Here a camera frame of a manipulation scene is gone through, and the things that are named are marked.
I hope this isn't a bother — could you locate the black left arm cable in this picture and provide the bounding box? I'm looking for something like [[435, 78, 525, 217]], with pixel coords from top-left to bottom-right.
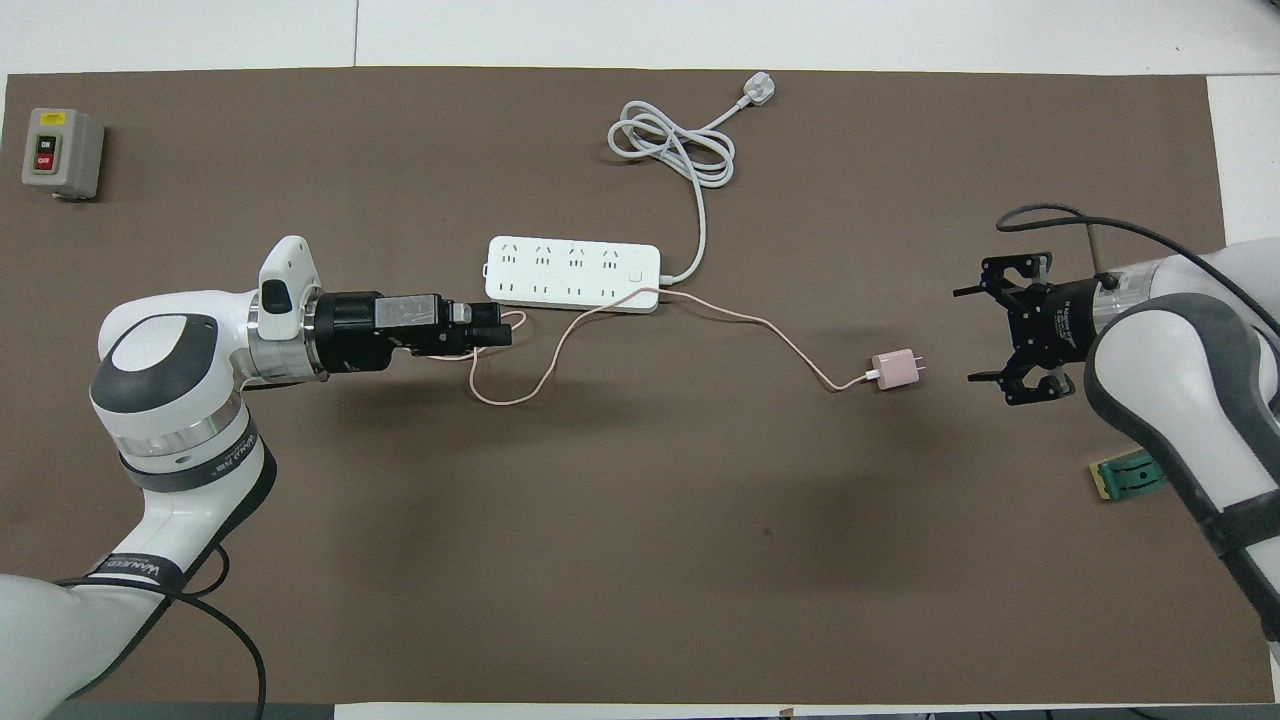
[[55, 545, 269, 720]]

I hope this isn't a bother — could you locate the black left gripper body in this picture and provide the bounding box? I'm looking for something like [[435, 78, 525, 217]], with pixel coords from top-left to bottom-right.
[[315, 290, 473, 375]]

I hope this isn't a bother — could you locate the pink charging cable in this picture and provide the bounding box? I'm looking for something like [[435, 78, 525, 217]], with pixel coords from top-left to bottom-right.
[[468, 288, 881, 407]]

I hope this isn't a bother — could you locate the brown table mat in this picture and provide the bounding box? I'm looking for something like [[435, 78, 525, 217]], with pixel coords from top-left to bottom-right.
[[0, 67, 1276, 706]]

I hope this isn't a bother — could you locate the grey on-off switch box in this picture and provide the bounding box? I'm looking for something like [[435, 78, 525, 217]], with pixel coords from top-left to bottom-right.
[[21, 107, 106, 203]]

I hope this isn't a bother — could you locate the white power cord with plug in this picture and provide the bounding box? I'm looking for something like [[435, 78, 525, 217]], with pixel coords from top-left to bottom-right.
[[609, 72, 778, 287]]

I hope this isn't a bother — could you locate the white power strip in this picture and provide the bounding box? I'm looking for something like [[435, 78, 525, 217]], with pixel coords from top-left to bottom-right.
[[484, 236, 663, 314]]

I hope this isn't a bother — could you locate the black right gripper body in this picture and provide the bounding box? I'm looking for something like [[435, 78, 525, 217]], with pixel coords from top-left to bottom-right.
[[1012, 276, 1103, 361]]

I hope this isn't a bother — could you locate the green circuit board piece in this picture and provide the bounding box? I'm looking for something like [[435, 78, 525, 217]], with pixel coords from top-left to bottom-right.
[[1088, 450, 1167, 503]]

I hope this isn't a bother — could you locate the pink charger adapter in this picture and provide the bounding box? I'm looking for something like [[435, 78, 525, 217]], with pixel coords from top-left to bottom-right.
[[866, 348, 926, 392]]

